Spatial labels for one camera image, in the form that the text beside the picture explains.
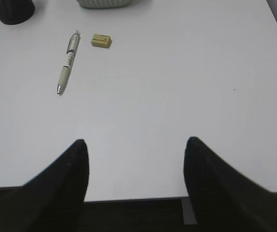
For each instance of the green plastic woven basket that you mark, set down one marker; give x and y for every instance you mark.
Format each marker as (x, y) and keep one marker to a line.
(103, 4)

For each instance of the black mesh pen holder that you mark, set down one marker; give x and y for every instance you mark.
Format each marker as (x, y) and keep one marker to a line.
(13, 12)

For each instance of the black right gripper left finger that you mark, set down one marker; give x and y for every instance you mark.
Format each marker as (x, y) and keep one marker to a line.
(52, 201)

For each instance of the yellow eraser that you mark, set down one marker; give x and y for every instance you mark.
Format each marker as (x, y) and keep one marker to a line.
(103, 41)

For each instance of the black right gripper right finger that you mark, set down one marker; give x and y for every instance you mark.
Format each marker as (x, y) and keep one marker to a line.
(224, 200)

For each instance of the cream white pen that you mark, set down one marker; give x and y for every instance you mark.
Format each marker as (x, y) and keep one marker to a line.
(67, 67)

